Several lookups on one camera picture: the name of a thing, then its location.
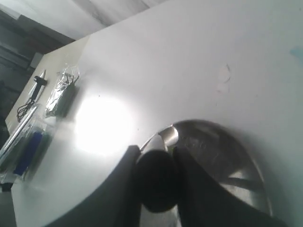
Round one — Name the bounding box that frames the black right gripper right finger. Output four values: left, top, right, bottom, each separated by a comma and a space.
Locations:
173, 147, 286, 227

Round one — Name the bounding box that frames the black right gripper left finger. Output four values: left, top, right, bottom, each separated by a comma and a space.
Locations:
48, 145, 141, 227

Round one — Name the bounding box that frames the black kitchen knife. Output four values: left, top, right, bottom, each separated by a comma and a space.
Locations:
135, 127, 180, 213

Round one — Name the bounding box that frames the round stainless steel plate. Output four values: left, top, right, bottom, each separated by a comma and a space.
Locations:
140, 120, 272, 227

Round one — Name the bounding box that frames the clear box with blue items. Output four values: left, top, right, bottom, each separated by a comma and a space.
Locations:
0, 104, 54, 184

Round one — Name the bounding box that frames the clear bag of dark items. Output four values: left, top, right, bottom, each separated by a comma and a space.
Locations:
44, 65, 80, 118

